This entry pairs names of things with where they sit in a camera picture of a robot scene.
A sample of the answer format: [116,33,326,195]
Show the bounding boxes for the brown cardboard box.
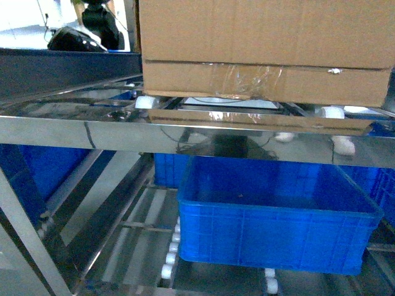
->
[139,1,394,107]

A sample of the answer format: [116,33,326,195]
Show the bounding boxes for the blue plastic crate rear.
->
[154,154,189,189]

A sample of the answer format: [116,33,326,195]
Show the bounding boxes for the blue plastic crate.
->
[154,154,189,189]
[177,157,384,275]

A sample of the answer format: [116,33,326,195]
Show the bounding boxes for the stainless roller flow rack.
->
[1,75,394,295]

